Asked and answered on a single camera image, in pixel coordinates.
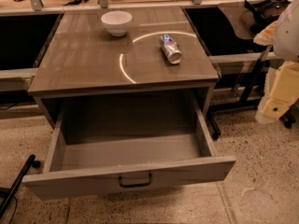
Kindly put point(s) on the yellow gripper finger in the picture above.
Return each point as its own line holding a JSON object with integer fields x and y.
{"x": 281, "y": 91}
{"x": 266, "y": 36}

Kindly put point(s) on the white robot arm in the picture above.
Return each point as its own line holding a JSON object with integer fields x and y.
{"x": 286, "y": 36}

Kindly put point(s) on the grey cabinet with glass top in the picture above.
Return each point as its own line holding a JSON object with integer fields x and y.
{"x": 83, "y": 58}

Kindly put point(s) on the open grey top drawer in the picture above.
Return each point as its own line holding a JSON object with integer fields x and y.
{"x": 98, "y": 138}

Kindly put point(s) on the black VR headset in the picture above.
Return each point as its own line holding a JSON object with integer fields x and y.
{"x": 265, "y": 12}

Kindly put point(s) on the dark side table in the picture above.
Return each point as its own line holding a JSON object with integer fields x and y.
{"x": 241, "y": 62}

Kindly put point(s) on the white ceramic bowl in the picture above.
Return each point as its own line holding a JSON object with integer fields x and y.
{"x": 117, "y": 22}

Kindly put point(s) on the black stand leg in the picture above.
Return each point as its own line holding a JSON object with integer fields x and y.
{"x": 7, "y": 194}

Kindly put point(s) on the black drawer handle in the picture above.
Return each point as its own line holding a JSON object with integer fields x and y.
{"x": 130, "y": 182}

